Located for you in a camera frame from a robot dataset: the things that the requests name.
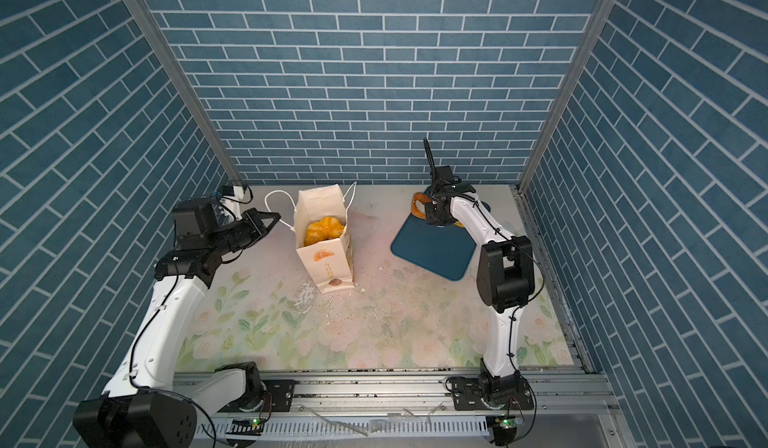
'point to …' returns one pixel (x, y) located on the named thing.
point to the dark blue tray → (445, 250)
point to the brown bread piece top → (424, 198)
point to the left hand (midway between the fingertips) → (281, 214)
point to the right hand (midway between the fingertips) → (434, 213)
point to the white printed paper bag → (331, 262)
